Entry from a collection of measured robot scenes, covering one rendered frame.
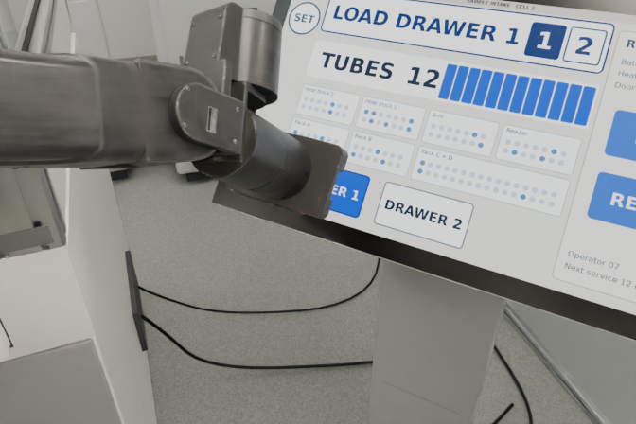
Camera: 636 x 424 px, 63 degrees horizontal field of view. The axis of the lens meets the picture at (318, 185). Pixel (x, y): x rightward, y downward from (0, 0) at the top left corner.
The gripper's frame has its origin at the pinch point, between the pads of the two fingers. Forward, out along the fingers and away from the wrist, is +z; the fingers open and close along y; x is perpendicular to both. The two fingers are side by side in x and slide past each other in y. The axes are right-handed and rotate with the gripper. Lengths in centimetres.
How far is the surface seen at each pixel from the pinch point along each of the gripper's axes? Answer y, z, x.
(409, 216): -9.8, 2.1, 0.2
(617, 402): -52, 110, 25
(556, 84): -19.7, 2.1, -16.1
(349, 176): -2.3, 2.1, -2.0
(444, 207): -12.9, 2.1, -1.6
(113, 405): 24.3, 11.7, 37.1
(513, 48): -14.8, 2.1, -18.9
